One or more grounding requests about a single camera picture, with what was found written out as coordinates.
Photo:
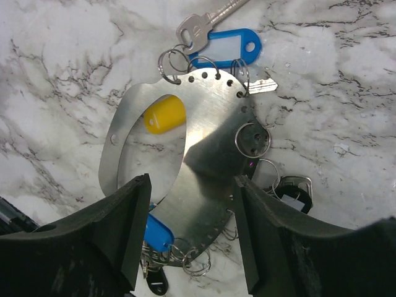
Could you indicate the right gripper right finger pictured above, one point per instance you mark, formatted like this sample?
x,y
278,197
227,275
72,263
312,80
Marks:
x,y
288,253

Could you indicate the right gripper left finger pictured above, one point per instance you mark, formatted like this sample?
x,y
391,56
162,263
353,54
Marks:
x,y
92,252

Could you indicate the blue key tag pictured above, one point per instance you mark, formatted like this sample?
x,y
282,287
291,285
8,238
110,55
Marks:
x,y
226,46
157,235

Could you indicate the large grey metal keyring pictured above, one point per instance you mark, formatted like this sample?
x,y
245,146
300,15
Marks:
x,y
223,139

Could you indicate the yellow key tag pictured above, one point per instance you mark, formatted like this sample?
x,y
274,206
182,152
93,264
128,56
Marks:
x,y
165,115

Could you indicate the plain silver key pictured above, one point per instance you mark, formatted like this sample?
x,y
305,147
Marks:
x,y
193,31

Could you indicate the black headed silver key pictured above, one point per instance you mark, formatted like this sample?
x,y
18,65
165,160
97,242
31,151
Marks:
x,y
302,182

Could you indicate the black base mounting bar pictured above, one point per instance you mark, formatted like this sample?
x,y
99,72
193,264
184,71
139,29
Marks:
x,y
13,220

